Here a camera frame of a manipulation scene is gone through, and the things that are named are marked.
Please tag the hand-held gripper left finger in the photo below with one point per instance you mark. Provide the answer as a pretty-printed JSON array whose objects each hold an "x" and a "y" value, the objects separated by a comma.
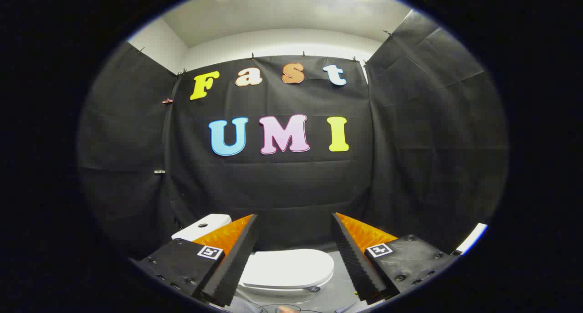
[{"x": 237, "y": 258}]

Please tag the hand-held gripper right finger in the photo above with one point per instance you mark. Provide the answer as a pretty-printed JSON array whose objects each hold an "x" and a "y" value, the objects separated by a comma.
[{"x": 353, "y": 258}]

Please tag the white toilet tank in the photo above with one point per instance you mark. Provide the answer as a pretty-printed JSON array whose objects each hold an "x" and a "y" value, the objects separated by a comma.
[{"x": 202, "y": 225}]

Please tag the white toilet bowl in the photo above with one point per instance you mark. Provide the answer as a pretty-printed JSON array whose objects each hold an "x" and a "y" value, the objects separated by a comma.
[{"x": 273, "y": 293}]

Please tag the black backdrop cloth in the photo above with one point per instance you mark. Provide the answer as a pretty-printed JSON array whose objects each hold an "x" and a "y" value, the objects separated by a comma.
[{"x": 282, "y": 185}]

